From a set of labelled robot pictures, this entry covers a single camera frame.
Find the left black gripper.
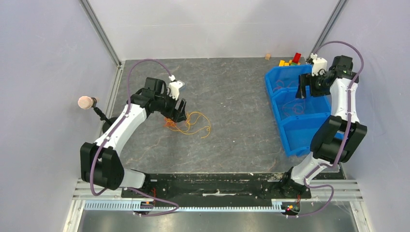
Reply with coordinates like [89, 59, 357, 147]
[155, 89, 186, 123]

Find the yellow cable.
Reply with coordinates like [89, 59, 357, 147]
[166, 111, 212, 139]

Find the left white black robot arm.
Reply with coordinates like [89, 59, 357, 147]
[80, 76, 187, 197]

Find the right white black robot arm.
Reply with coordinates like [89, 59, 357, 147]
[277, 53, 367, 198]

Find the red toy block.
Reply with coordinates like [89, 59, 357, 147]
[292, 53, 301, 64]

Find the yellow toy block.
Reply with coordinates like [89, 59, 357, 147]
[278, 60, 290, 67]

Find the blue plastic bin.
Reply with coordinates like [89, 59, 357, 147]
[264, 64, 331, 157]

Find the pink microphone on stand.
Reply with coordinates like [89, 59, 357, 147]
[77, 96, 118, 133]

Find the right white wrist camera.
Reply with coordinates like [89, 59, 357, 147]
[307, 53, 328, 76]

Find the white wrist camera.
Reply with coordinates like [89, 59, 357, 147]
[168, 75, 186, 100]
[307, 53, 328, 76]

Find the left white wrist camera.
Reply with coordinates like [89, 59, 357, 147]
[168, 75, 186, 100]

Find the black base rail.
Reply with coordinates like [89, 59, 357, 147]
[140, 173, 311, 207]

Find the right aluminium corner post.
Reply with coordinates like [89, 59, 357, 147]
[311, 0, 348, 53]

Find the aluminium corner post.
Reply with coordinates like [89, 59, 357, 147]
[79, 0, 122, 67]
[311, 0, 348, 53]

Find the white toothed cable duct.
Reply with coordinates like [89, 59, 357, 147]
[84, 200, 285, 213]

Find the left aluminium corner post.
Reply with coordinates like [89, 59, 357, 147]
[79, 0, 122, 67]

